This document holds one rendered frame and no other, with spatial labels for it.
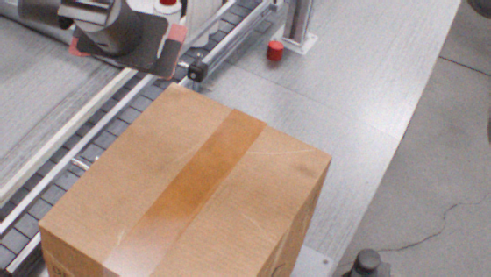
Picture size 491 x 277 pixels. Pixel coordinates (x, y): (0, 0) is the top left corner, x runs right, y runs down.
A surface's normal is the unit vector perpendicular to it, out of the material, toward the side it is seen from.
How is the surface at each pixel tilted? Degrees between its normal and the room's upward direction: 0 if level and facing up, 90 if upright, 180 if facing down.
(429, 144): 0
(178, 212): 0
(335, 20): 0
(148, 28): 39
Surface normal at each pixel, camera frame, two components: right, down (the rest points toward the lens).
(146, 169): 0.13, -0.70
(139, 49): -0.09, -0.14
